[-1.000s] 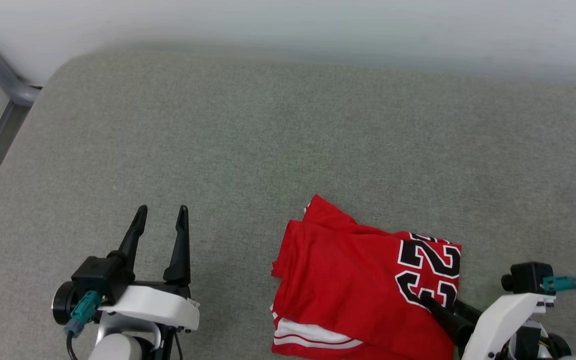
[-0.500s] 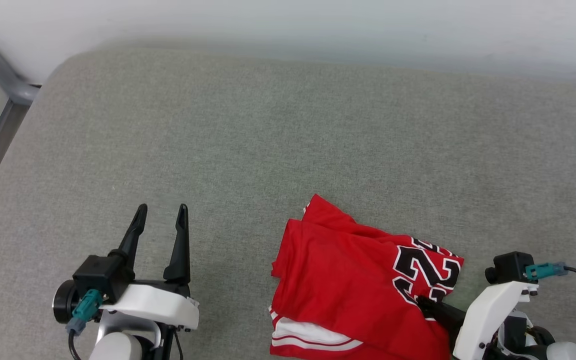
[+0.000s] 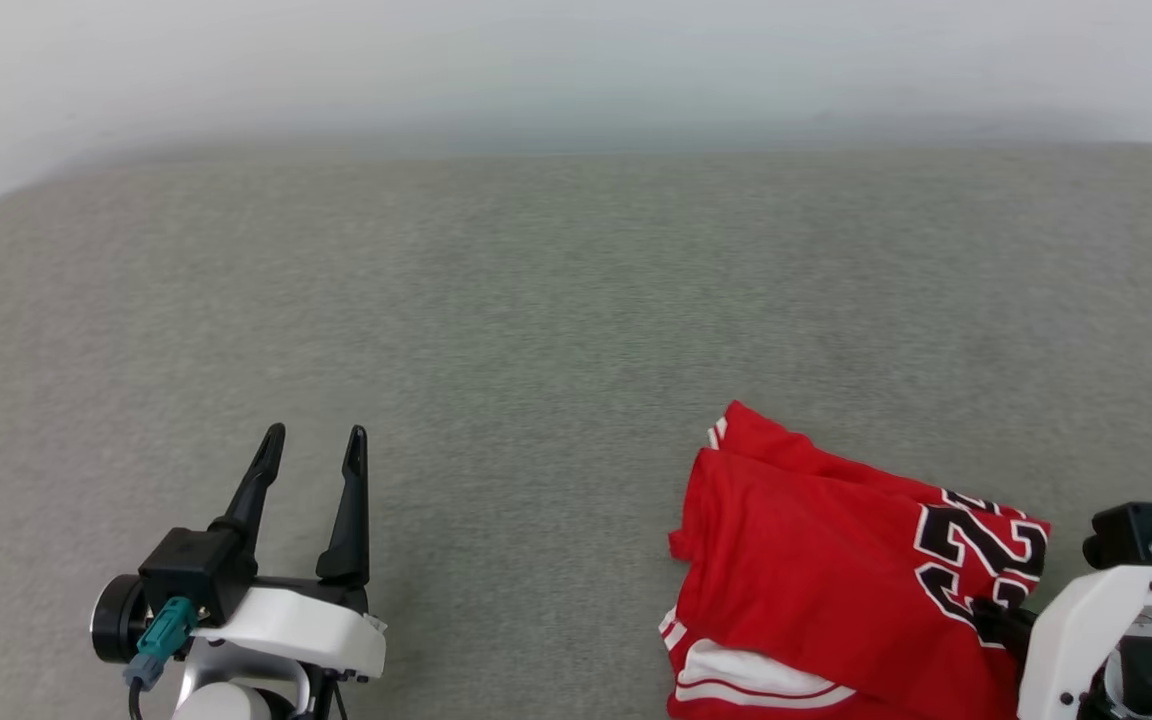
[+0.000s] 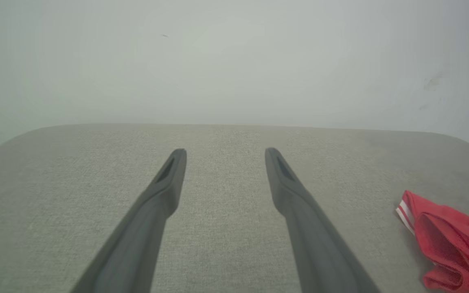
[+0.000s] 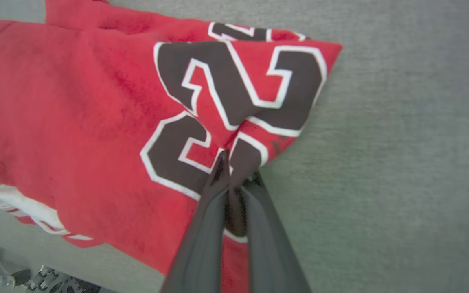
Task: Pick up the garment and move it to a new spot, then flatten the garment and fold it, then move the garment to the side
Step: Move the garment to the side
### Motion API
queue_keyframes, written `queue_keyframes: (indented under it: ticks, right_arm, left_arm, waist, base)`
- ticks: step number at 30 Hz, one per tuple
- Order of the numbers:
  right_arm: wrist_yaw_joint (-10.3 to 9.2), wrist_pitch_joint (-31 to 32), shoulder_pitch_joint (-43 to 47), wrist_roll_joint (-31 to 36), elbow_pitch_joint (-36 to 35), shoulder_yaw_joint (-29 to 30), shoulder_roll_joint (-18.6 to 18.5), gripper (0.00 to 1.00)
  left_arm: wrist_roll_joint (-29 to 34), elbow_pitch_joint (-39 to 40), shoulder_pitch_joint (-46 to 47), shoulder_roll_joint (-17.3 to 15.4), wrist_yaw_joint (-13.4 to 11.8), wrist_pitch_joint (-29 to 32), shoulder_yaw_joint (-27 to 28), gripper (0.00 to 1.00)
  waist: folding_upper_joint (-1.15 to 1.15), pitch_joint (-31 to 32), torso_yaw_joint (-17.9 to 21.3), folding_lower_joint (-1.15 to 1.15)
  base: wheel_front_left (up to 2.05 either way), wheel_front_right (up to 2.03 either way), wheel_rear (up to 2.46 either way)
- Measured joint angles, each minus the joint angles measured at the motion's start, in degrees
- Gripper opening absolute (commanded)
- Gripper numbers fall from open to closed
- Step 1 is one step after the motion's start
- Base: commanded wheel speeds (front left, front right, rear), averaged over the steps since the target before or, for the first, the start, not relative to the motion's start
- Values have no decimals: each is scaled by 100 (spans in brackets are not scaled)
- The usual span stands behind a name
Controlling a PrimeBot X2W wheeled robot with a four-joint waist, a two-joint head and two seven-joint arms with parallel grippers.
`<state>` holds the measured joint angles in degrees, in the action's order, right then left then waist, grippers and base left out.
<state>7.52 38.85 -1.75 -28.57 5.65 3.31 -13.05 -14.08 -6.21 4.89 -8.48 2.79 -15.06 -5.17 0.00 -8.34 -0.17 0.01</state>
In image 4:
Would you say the red Bulls 23 jersey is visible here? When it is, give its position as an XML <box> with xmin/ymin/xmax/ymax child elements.
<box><xmin>395</xmin><ymin>190</ymin><xmax>469</xmax><ymax>293</ymax></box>

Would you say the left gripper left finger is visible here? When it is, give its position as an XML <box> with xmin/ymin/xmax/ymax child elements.
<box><xmin>70</xmin><ymin>149</ymin><xmax>187</xmax><ymax>293</ymax></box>

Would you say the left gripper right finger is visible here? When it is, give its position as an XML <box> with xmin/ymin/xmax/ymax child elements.
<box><xmin>265</xmin><ymin>147</ymin><xmax>381</xmax><ymax>293</ymax></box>

